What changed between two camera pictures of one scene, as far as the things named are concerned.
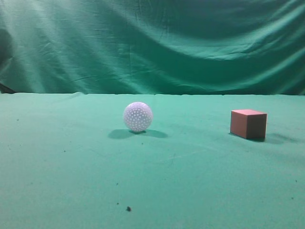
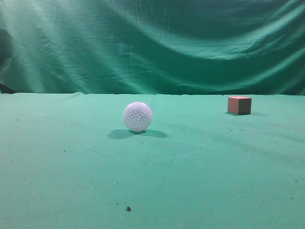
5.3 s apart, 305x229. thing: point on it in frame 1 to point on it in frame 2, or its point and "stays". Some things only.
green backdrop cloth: (178, 47) stays
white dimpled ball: (137, 116) stays
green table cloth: (67, 161) stays
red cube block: (248, 123) to (239, 105)
